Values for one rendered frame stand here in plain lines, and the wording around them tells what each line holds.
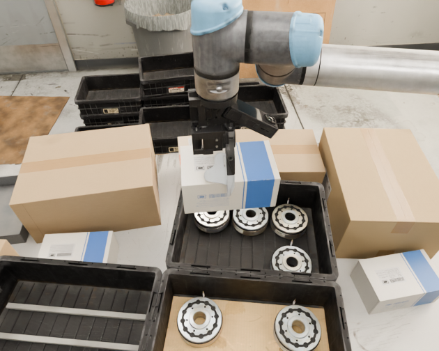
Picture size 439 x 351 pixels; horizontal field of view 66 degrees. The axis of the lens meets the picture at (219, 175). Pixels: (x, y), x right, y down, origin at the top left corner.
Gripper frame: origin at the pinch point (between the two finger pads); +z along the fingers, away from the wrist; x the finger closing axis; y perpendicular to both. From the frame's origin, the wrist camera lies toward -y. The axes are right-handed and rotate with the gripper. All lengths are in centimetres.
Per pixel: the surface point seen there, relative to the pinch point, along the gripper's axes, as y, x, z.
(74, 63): 113, -254, 102
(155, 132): 30, -107, 73
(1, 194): 78, -36, 40
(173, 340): 14.9, 24.5, 28.3
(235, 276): -0.2, 15.6, 18.4
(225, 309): 2.5, 18.8, 28.4
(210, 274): 5.4, 14.5, 18.4
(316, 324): -17.1, 25.5, 25.4
